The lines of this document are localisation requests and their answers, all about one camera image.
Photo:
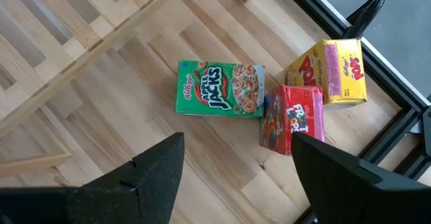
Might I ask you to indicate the green Apple Jacks cereal box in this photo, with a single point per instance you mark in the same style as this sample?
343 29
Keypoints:
215 89

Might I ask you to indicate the black aluminium table frame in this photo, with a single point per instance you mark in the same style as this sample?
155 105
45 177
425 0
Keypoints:
392 135

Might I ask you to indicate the red Froot Loops cereal box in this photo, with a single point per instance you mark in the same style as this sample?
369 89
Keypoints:
289 116

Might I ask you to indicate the yellow Corn Pops cereal box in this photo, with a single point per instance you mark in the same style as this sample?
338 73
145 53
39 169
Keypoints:
336 69

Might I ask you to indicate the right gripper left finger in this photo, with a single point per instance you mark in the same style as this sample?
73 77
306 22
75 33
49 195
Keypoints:
141 190

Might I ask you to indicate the wooden slatted shelf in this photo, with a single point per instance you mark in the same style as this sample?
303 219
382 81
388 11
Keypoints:
101 47

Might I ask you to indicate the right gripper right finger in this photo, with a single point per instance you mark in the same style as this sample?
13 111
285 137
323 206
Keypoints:
353 197

